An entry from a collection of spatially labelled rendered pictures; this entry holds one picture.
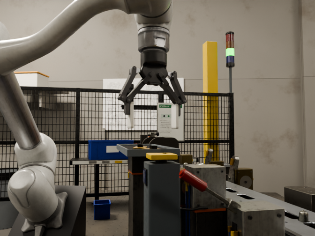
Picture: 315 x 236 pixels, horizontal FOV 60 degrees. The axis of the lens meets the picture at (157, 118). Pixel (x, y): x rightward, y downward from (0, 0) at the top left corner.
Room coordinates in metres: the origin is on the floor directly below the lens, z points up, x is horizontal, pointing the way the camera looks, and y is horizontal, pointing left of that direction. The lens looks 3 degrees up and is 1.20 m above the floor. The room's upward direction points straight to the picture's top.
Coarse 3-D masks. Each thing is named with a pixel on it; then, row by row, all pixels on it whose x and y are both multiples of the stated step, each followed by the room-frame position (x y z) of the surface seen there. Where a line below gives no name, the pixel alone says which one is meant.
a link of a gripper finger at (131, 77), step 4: (132, 68) 0.72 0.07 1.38; (132, 72) 0.72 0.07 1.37; (128, 76) 0.73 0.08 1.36; (132, 76) 0.72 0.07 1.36; (128, 80) 0.71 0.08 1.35; (132, 80) 0.72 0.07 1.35; (124, 84) 0.73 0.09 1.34; (128, 84) 0.71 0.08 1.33; (124, 88) 0.71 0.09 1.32; (128, 88) 0.71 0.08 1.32; (120, 92) 0.72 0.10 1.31; (124, 92) 0.71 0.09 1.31; (120, 96) 0.70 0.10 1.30; (124, 96) 0.71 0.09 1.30
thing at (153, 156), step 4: (148, 156) 0.61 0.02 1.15; (152, 156) 0.59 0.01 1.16; (156, 156) 0.59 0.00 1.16; (160, 156) 0.59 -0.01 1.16; (164, 156) 0.59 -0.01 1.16; (168, 156) 0.59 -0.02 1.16; (172, 156) 0.60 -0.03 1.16; (176, 156) 0.60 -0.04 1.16; (156, 160) 0.61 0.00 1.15; (160, 160) 0.61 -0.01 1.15; (164, 160) 0.61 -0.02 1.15
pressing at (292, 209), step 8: (232, 184) 1.11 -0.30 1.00; (232, 192) 0.96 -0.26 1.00; (240, 192) 0.96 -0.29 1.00; (248, 192) 0.96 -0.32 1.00; (256, 192) 0.96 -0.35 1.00; (240, 200) 0.85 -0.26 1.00; (248, 200) 0.85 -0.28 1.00; (256, 200) 0.85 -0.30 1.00; (272, 200) 0.85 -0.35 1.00; (280, 200) 0.85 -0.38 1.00; (288, 208) 0.76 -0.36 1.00; (296, 208) 0.76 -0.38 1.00; (304, 208) 0.77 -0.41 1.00; (296, 216) 0.70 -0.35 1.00; (312, 216) 0.69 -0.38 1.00; (288, 224) 0.63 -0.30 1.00; (296, 224) 0.63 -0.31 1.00; (304, 224) 0.63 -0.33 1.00; (288, 232) 0.57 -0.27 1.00; (296, 232) 0.58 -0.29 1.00; (304, 232) 0.58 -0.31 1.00; (312, 232) 0.58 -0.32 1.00
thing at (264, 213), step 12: (240, 204) 0.57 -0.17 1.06; (252, 204) 0.57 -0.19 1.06; (264, 204) 0.57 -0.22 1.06; (228, 216) 0.58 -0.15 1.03; (240, 216) 0.53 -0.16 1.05; (252, 216) 0.52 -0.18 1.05; (264, 216) 0.53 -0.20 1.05; (276, 216) 0.53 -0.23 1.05; (228, 228) 0.56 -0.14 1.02; (240, 228) 0.53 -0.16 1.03; (252, 228) 0.52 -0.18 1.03; (264, 228) 0.53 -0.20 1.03; (276, 228) 0.53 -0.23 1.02
